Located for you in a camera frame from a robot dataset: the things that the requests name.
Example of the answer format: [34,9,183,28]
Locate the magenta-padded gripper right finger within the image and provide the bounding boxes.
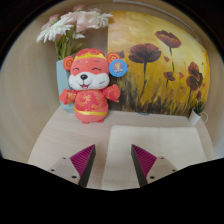
[130,144,178,188]

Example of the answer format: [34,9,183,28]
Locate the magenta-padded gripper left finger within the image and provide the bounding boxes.
[48,144,97,188]

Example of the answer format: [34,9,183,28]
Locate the cream white towel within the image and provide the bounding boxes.
[101,124,208,192]

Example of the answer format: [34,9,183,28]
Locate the small potted green plant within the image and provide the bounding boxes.
[188,99,206,126]

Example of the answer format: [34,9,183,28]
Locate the red plush mouse toy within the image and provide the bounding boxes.
[59,48,129,125]

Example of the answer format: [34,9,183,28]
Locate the yellow poppy flower painting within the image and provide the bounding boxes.
[107,9,212,117]

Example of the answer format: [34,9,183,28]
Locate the light blue vase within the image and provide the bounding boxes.
[55,59,76,114]

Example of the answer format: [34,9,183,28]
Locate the pink and white flower bouquet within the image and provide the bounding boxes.
[35,3,114,61]

